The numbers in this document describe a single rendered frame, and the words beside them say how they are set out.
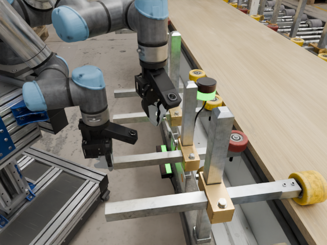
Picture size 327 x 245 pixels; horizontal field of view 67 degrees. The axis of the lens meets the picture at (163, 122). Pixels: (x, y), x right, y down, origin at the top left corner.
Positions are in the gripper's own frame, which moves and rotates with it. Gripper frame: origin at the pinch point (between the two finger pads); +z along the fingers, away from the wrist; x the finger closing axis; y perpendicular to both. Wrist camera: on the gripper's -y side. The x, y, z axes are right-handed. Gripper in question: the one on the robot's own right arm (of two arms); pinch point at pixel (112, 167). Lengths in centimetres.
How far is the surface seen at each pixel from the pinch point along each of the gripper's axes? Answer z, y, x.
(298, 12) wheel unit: -18, -133, -114
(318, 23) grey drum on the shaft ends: -1, -178, -145
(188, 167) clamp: -1.2, -24.7, 5.1
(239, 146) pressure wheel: -7.7, -41.2, 4.1
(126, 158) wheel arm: -3.4, -5.0, -0.2
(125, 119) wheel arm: -2.3, -5.3, -23.4
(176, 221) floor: 83, -30, -26
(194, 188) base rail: 12.6, -28.3, 3.0
